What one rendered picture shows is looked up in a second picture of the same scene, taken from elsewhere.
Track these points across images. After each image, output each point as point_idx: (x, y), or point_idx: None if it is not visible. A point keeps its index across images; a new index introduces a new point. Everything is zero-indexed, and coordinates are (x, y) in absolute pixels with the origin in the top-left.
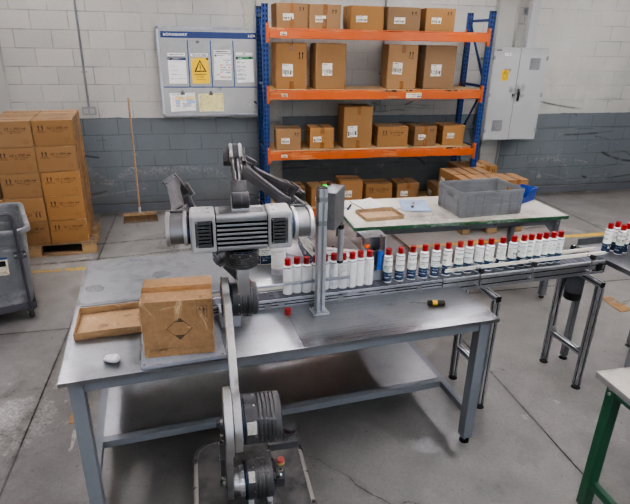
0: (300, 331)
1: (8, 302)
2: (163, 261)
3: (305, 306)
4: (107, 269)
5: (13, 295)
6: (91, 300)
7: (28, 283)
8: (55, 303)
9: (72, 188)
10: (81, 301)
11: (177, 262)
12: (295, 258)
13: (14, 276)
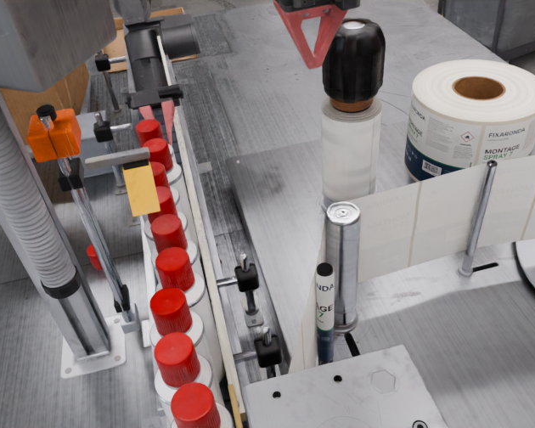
0: None
1: (476, 36)
2: (424, 37)
3: (139, 304)
4: (363, 1)
5: (484, 29)
6: (234, 15)
7: (506, 21)
8: None
9: None
10: (232, 10)
11: (425, 53)
12: (144, 143)
13: (494, 0)
